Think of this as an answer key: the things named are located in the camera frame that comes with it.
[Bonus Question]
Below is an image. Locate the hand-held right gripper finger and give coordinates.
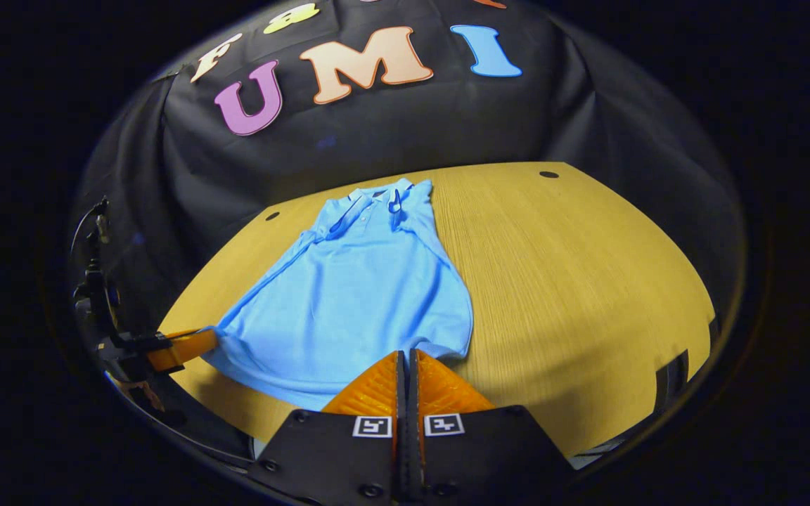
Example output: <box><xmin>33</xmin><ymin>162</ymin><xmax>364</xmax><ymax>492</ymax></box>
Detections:
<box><xmin>409</xmin><ymin>349</ymin><xmax>578</xmax><ymax>506</ymax></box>
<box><xmin>247</xmin><ymin>350</ymin><xmax>408</xmax><ymax>506</ymax></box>

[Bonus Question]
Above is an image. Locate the light blue T-shirt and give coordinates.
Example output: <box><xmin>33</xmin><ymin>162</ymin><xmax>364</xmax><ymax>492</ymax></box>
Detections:
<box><xmin>201</xmin><ymin>178</ymin><xmax>475</xmax><ymax>412</ymax></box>

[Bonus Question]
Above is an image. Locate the black backdrop cloth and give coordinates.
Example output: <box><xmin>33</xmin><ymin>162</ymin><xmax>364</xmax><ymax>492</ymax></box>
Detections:
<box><xmin>67</xmin><ymin>0</ymin><xmax>747</xmax><ymax>331</ymax></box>

